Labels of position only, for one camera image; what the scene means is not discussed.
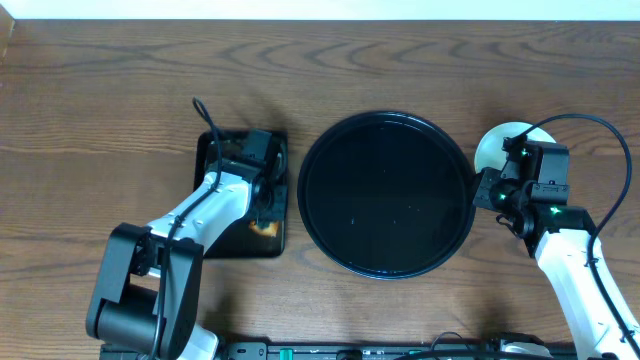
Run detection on black rectangular tray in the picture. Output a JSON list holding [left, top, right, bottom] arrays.
[[194, 130, 288, 259]]

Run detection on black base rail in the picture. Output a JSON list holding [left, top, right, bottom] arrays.
[[98, 342, 577, 360]]

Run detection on light blue plate top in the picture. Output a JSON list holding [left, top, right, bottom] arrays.
[[474, 122, 531, 174]]

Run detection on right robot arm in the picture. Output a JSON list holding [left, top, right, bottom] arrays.
[[473, 168, 639, 359]]

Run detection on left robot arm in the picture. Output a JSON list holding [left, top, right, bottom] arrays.
[[85, 161, 288, 359]]

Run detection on black round tray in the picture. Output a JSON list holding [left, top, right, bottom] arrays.
[[297, 111, 475, 280]]

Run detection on green orange sponge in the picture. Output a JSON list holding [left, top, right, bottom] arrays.
[[249, 220, 280, 238]]

